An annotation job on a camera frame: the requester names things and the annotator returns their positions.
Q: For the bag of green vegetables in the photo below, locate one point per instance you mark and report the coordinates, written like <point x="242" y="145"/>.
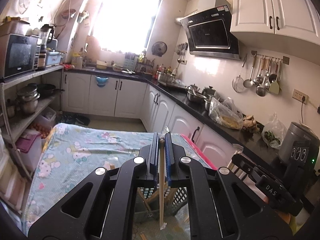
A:
<point x="274" y="132"/>

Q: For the stacked steel pots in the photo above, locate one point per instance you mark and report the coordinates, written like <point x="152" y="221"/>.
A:
<point x="27" y="98"/>

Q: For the bamboo chopsticks pair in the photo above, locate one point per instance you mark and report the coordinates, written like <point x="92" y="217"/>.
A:
<point x="161" y="169"/>

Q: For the round wall fan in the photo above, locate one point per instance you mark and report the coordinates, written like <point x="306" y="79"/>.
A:
<point x="159" y="48"/>

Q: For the black range hood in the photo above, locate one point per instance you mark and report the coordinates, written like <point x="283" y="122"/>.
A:
<point x="208" y="30"/>

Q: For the plastic bag of food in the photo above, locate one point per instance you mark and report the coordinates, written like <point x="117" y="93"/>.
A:
<point x="225" y="113"/>

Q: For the hanging metal ladle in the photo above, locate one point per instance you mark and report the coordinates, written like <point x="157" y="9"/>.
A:
<point x="248" y="83"/>

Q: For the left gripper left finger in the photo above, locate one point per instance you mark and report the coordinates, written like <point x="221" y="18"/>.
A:
<point x="102" y="205"/>

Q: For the grey air fryer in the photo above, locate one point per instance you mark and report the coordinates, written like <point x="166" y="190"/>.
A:
<point x="299" y="152"/>

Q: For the black blender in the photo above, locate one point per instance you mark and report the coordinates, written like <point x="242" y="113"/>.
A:
<point x="46" y="35"/>

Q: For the steel pot on counter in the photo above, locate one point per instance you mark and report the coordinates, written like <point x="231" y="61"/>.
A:
<point x="194" y="95"/>

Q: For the black microwave oven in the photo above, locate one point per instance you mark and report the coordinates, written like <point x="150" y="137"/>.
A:
<point x="17" y="54"/>

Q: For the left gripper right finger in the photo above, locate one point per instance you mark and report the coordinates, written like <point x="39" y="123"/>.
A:
<point x="220" y="205"/>

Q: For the wall power socket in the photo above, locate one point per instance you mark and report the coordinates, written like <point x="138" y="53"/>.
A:
<point x="300" y="96"/>

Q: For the white upper cabinet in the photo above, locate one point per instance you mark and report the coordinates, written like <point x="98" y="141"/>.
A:
<point x="292" y="18"/>

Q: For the cartoon cat tablecloth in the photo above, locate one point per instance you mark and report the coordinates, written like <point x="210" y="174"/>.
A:
<point x="72" y="152"/>

